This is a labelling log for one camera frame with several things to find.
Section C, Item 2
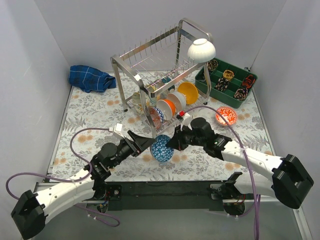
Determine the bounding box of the yellow bowl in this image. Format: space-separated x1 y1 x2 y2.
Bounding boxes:
177 82 199 105

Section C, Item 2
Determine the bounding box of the green compartment tray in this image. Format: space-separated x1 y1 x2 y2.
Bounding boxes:
208 58 258 109

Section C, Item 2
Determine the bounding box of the white bowl red diamond pattern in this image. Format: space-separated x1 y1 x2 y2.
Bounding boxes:
150 134 174 163

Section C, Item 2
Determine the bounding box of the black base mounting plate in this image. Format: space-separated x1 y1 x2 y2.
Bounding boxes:
91 180 246 216

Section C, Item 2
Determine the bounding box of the blue plaid cloth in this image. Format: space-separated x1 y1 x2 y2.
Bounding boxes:
68 65 117 93

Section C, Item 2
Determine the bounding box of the rolled brown patterned sock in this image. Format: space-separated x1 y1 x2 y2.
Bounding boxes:
233 88 249 101

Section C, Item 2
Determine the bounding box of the red patterned bowl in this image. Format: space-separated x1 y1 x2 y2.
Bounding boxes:
149 107 161 129

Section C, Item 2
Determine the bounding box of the blue zigzag patterned bowl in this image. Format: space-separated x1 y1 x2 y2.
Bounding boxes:
150 107 165 123

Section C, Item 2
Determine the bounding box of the plain white ribbed bowl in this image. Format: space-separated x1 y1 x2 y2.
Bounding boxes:
187 38 216 63

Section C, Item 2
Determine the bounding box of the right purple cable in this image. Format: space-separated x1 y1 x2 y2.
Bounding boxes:
183 105 261 240

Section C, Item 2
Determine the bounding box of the floral table mat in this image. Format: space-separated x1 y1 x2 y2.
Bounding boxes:
48 69 280 183

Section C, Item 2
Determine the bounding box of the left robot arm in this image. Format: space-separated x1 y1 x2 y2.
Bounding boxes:
10 130 156 240

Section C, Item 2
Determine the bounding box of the rolled dark floral sock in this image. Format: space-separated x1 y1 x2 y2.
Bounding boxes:
208 59 219 72

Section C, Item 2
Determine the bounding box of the dark teal bowl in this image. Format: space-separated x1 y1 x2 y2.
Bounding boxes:
161 76 175 93

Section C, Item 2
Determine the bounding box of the purple cable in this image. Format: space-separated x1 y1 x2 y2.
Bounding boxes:
183 105 261 240
5 127 121 228

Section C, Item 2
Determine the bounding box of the white grey-rimmed bowl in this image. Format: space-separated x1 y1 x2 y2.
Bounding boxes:
167 91 187 113

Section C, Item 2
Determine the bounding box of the cream floral bowl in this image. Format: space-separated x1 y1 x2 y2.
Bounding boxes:
131 91 160 114

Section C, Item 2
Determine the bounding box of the steel two-tier dish rack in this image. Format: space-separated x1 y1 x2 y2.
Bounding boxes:
110 17 213 137

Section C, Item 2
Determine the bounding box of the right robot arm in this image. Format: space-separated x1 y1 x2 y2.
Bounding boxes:
166 117 314 209

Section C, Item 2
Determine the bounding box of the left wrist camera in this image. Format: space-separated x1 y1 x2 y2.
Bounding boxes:
108 123 125 140

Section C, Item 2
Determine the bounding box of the cream bowl red wreath pattern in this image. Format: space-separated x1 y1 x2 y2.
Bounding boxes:
215 106 238 126

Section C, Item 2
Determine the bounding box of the aluminium frame rail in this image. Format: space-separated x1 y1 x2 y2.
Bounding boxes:
35 196 313 240

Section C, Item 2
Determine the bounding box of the orange and white bowl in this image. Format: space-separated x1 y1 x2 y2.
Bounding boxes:
156 99 176 121

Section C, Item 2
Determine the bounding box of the rolled yellow sock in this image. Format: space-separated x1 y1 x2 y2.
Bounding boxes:
222 69 235 81

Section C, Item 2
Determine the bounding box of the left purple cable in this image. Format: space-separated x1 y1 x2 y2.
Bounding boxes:
5 127 121 228

